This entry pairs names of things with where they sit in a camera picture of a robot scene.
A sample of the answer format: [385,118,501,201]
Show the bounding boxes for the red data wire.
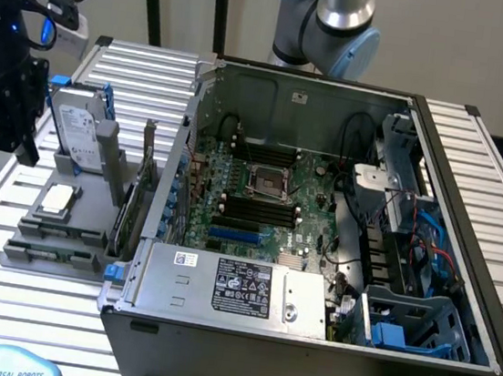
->
[377,189,469,281]

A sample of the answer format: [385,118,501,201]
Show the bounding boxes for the green motherboard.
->
[165,129,376,303]

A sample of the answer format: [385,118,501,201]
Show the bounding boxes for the green RAM stick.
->
[21,243,94,269]

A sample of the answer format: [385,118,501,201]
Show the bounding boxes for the long black looped wire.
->
[337,108,380,173]

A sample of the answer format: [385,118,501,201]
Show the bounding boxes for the black open PC case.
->
[90,43,503,376]

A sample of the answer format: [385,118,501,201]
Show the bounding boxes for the black stand pole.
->
[129,0,167,47]
[206,0,232,57]

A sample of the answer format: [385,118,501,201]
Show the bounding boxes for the grey metal drive cage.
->
[345,107,446,236]

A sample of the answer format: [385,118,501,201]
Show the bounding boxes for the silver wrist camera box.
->
[15,0,95,61]

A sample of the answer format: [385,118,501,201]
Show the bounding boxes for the green graphics card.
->
[106,114,163,260]

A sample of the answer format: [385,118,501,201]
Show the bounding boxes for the silver power supply unit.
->
[118,237,336,343]

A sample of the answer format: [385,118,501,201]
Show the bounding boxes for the blue-grey plastic disk bay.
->
[350,281,481,364]

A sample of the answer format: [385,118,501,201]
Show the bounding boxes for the blue case latch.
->
[101,260,128,284]

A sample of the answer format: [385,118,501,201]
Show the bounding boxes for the silver hard disk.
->
[38,74,120,177]

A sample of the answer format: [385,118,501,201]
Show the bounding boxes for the short black looped wire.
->
[217,111,244,144]

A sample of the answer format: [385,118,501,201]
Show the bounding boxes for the black RAM slot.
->
[231,154,297,170]
[221,197,302,218]
[232,143,297,159]
[218,208,300,230]
[223,190,303,212]
[220,202,301,224]
[233,137,298,154]
[231,148,297,165]

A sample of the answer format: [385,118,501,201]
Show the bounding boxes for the black fan shroud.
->
[351,217,419,297]

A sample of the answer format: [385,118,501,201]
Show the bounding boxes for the blue data wire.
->
[404,207,462,307]

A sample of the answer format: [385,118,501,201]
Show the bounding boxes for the grey parts rack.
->
[0,110,165,287]

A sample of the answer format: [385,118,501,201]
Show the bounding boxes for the blue expansion slot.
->
[206,222,262,249]

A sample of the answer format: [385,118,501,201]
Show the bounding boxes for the metal CPU socket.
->
[241,161,296,204]

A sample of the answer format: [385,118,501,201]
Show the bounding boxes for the small silver chipset heatsink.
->
[275,250,310,273]

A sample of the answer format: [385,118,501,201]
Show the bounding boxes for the silver CPU chip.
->
[38,182,84,218]

